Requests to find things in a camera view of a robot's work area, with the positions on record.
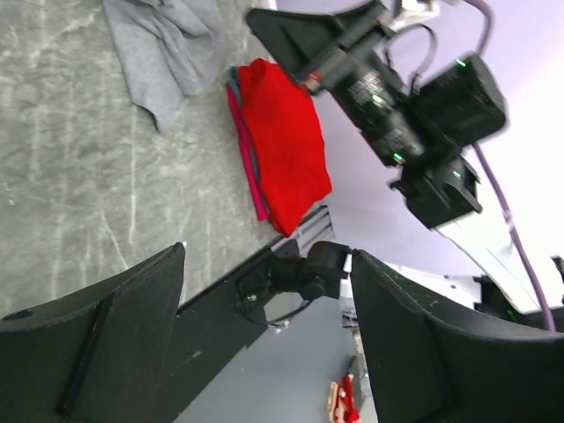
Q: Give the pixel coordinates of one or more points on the grey tank top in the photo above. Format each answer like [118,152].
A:
[168,50]

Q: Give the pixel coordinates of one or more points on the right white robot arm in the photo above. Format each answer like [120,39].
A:
[463,201]

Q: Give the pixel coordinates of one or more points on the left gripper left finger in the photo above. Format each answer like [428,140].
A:
[94,355]

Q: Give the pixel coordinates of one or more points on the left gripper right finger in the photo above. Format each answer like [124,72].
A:
[431,359]

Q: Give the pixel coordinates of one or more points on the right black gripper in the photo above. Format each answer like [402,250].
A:
[428,127]

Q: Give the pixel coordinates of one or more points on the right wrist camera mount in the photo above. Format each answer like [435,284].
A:
[407,13]

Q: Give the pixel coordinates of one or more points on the red folded cloth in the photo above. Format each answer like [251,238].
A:
[281,143]

